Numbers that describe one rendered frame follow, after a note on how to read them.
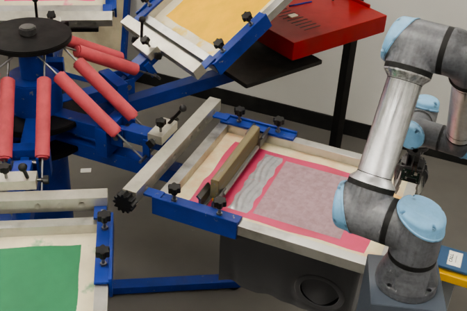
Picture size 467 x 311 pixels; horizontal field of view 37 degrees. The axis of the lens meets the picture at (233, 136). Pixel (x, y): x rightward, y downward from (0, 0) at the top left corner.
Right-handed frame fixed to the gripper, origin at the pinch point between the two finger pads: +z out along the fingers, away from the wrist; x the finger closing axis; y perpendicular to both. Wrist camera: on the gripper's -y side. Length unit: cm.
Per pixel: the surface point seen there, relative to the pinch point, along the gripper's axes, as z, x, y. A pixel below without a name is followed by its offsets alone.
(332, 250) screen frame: 9.6, -15.9, 27.0
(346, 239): 13.0, -14.1, 15.6
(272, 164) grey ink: 12, -49, -13
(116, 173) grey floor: 108, -168, -98
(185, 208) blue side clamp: 8, -64, 30
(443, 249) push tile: 11.4, 15.3, 8.9
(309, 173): 12.8, -35.3, -13.7
